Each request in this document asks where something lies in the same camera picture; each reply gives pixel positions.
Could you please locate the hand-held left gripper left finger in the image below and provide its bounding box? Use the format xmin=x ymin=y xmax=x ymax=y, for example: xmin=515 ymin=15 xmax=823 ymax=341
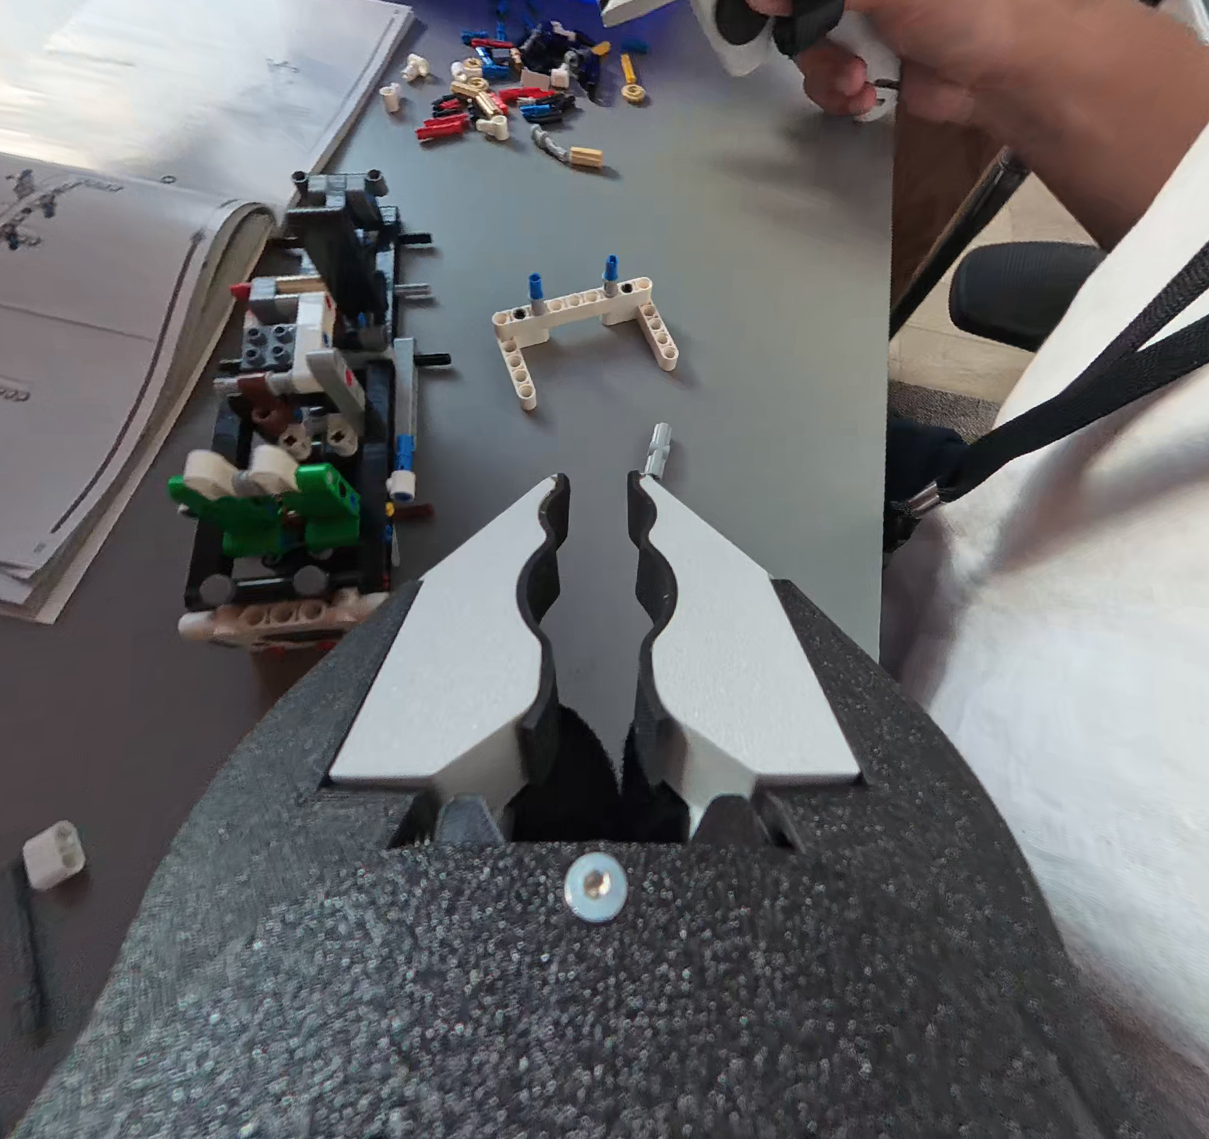
xmin=329 ymin=473 xmax=573 ymax=807

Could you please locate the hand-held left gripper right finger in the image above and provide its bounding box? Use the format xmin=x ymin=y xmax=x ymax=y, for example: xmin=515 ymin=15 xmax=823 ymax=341
xmin=628 ymin=471 xmax=864 ymax=831

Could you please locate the white lego beam frame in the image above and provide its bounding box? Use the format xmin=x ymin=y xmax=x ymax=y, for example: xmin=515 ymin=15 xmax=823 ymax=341
xmin=491 ymin=256 xmax=682 ymax=414

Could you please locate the person's right forearm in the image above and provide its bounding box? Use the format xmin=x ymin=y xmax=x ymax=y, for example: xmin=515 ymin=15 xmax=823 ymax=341
xmin=982 ymin=0 xmax=1209 ymax=252

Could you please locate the tan lego connector grey axle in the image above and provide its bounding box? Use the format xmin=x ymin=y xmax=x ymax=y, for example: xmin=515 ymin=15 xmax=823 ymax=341
xmin=532 ymin=125 xmax=606 ymax=169

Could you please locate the pile of coloured lego pieces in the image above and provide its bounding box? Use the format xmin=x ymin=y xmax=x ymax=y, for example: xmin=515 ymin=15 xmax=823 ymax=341
xmin=378 ymin=0 xmax=653 ymax=147

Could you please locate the partly built lego vehicle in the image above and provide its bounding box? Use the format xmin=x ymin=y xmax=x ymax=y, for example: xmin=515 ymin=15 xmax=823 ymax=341
xmin=168 ymin=168 xmax=453 ymax=654

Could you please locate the white two-hole lego connector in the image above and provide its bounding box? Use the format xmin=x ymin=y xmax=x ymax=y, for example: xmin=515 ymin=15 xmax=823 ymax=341
xmin=24 ymin=820 xmax=88 ymax=893

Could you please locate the person's right hand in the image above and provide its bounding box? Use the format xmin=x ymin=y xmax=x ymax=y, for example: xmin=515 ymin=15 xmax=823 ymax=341
xmin=742 ymin=0 xmax=1051 ymax=121

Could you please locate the black office chair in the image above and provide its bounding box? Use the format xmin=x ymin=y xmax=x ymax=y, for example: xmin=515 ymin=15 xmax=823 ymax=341
xmin=949 ymin=242 xmax=1108 ymax=353

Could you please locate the open instruction booklet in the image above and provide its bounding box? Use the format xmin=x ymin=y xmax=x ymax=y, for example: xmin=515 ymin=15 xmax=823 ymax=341
xmin=0 ymin=152 xmax=285 ymax=625

